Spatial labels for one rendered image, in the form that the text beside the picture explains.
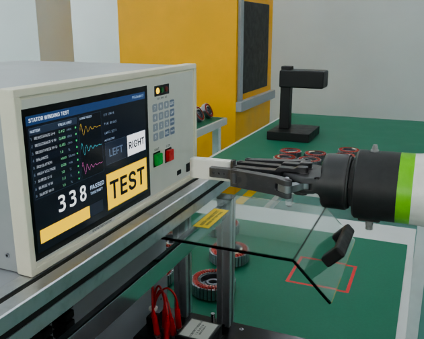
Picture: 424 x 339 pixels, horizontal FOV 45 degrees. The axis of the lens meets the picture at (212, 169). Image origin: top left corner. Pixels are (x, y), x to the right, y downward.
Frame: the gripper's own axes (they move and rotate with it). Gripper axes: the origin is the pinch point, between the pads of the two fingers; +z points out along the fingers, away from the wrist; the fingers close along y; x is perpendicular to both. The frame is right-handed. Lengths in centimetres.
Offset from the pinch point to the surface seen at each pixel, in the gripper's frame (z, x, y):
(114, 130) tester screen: 9.5, 7.2, -11.2
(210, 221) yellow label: 3.2, -11.1, 6.3
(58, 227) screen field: 9.6, -2.0, -23.7
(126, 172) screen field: 9.5, 0.8, -8.7
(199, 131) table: 106, -44, 232
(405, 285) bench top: -28, -43, 60
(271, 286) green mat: 3, -43, 46
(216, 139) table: 111, -58, 274
